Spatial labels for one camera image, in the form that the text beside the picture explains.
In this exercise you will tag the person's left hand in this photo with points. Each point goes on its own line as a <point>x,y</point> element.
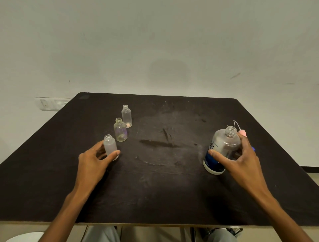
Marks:
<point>89,167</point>

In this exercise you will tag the person's right hand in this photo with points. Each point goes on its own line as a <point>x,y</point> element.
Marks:
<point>245,169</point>

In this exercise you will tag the person's left thumb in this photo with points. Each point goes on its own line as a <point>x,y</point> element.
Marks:
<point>111,157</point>

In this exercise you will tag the person's right thumb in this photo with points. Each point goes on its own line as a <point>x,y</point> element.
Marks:
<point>220,157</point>

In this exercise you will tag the large clear blue-labelled bottle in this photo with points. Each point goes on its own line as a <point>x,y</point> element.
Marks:
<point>223,147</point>

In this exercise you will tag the small frosted plastic bottle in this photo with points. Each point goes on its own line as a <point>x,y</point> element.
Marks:
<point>110,145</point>

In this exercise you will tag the person's right forearm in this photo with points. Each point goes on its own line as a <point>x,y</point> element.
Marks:
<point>281,219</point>

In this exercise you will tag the person's left forearm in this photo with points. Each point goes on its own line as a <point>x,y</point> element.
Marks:
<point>63,214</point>

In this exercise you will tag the small clear plastic bottle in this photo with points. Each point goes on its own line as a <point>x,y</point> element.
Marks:
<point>126,117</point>
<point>120,131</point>

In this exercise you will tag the pink spray pump with tube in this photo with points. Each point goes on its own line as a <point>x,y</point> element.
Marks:
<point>242,131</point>

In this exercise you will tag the person's left leg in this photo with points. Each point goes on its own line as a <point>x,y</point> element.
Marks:
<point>102,234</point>

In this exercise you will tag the person's leg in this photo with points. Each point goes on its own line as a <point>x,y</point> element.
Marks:
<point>102,234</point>
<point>221,235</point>

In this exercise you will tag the person's right leg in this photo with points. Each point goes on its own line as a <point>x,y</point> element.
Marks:
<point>221,235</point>

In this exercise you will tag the metal table leg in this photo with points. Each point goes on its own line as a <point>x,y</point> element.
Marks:
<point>193,234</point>

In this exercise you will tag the white round stool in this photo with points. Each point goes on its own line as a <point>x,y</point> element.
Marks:
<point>25,237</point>

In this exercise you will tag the white wall switch plate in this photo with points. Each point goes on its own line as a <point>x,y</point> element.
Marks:
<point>51,104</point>

